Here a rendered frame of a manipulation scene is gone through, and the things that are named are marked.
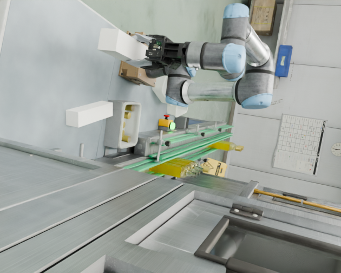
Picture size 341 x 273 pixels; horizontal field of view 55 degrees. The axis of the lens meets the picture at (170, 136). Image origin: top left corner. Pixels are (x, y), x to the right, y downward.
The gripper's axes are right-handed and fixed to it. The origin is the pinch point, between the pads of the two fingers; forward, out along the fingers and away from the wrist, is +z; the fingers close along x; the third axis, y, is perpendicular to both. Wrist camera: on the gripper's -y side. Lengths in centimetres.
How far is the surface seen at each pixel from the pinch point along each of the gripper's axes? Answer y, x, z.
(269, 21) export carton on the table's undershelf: -577, -202, 48
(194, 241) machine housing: 43, 37, -42
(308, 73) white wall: -648, -125, -40
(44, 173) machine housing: 35.0, 35.1, -4.3
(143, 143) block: -63, 34, 21
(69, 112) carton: -14.1, 23.1, 31.8
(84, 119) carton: -18.4, 25.1, 27.4
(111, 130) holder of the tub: -44, 29, 30
